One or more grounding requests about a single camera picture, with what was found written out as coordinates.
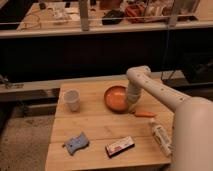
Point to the orange ceramic bowl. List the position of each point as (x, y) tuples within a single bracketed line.
[(115, 99)]

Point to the orange carrot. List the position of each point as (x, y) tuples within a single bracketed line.
[(144, 114)]

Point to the blue sponge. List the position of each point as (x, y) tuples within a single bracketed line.
[(76, 143)]

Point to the grey metal post right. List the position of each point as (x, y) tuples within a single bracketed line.
[(174, 13)]

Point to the grey metal post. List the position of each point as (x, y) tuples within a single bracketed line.
[(83, 9), (174, 13)]

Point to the grey metal post left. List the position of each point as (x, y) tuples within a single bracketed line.
[(83, 9)]

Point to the black bag on shelf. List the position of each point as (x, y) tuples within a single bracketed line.
[(113, 17)]

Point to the black crate on right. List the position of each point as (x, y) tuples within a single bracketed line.
[(198, 67)]

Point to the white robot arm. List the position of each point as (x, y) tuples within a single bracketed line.
[(192, 140)]

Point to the red item on shelf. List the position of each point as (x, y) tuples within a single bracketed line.
[(134, 13)]

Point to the white plastic cup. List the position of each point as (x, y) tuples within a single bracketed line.
[(72, 100)]

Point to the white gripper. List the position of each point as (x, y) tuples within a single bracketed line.
[(133, 93)]

